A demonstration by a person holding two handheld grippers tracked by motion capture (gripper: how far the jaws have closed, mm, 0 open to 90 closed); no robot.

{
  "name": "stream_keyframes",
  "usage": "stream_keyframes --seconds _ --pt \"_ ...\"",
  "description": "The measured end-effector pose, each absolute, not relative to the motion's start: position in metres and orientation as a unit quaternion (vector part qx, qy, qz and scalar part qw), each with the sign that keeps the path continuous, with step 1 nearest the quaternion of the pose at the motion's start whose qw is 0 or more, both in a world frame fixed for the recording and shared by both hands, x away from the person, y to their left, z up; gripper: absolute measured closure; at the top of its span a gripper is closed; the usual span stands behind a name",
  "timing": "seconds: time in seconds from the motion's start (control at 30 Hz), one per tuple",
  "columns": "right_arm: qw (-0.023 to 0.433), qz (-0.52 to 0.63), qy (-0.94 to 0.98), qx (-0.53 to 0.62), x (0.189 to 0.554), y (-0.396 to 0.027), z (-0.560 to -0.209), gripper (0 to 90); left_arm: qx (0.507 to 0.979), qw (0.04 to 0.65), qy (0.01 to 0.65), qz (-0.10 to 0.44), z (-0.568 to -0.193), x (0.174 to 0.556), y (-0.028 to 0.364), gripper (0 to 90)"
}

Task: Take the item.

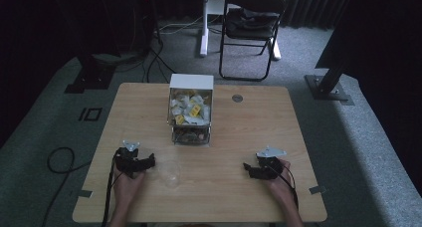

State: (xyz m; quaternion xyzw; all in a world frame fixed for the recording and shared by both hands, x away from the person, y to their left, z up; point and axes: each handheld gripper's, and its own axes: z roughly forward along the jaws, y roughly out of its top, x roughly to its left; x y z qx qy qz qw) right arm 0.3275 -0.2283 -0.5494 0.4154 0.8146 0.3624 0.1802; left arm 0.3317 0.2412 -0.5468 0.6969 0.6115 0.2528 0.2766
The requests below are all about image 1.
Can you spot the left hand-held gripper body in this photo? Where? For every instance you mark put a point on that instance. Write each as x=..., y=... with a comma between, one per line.
x=127, y=160

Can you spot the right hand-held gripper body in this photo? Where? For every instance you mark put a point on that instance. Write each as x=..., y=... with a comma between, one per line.
x=270, y=165

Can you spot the clear plastic cup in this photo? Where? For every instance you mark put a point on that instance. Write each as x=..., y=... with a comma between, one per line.
x=169, y=174

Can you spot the person's right hand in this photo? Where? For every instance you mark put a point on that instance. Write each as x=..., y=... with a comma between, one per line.
x=282, y=183

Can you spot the person's left hand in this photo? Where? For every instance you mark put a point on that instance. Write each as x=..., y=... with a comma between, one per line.
x=127, y=187

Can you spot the pile of dark brown sachets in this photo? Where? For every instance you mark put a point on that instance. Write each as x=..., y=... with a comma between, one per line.
x=190, y=134

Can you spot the grey tape strip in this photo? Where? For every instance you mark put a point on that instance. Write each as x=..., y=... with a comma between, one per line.
x=317, y=189
x=85, y=193

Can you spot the black tape marks on floor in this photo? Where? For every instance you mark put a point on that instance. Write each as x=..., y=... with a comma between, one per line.
x=90, y=114

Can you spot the pile of white yellow sachets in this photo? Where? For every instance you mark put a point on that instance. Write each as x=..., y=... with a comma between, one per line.
x=189, y=108

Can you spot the white box with clear drawers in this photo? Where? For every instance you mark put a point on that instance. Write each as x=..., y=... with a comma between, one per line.
x=191, y=107

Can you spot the round grey table grommet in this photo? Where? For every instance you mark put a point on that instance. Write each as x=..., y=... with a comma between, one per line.
x=237, y=98

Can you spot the white desk leg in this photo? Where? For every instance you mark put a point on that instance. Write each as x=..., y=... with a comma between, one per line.
x=276, y=49
x=205, y=24

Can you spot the black folding chair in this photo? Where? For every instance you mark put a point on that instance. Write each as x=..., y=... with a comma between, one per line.
x=252, y=31

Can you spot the dark curtain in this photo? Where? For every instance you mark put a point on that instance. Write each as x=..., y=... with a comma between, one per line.
x=315, y=6

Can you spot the black stand with base plate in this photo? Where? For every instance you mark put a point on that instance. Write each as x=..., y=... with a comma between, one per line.
x=91, y=76

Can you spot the black slanted post with base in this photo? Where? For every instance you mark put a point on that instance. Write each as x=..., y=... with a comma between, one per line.
x=326, y=84

